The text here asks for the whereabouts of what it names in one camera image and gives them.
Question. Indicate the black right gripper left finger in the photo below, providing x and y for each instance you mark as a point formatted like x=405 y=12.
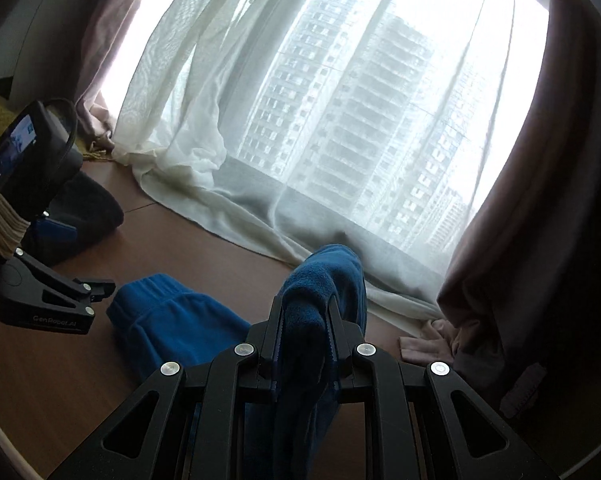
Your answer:
x=182 y=423

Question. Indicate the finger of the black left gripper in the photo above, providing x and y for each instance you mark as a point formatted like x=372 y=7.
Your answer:
x=34 y=296

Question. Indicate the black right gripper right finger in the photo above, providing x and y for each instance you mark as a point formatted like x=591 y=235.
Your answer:
x=420 y=422

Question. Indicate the blue fleece pants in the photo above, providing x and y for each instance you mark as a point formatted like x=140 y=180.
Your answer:
x=157 y=320

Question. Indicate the black cloth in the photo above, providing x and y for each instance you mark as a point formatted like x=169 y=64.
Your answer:
x=82 y=215

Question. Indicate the brown curtain right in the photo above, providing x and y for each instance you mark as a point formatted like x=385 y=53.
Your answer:
x=521 y=302

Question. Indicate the brown curtain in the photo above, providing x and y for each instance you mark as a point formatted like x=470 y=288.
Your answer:
x=108 y=25
x=521 y=302

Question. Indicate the brown curtain left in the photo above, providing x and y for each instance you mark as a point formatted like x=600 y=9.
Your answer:
x=108 y=25

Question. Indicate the white sheer curtain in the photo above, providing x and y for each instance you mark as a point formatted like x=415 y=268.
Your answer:
x=286 y=125

